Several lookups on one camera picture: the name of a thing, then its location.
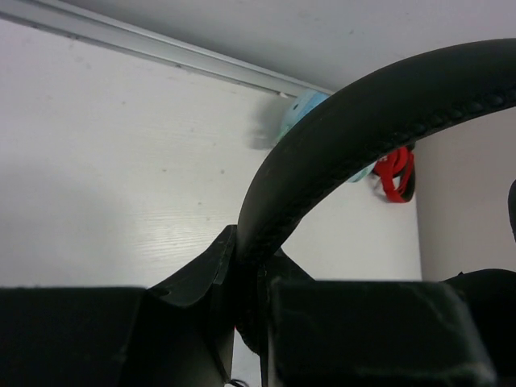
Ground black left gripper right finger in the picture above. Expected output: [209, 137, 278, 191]
[257, 256, 498, 386]

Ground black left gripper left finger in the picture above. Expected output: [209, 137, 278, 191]
[1, 226, 236, 386]

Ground black headset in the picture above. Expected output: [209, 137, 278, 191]
[235, 39, 515, 352]

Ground red black headphones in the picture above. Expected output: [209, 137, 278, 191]
[372, 145, 416, 204]

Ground light blue headphones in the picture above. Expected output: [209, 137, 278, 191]
[277, 89, 374, 185]

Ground aluminium table edge rail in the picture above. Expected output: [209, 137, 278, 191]
[1, 0, 332, 97]

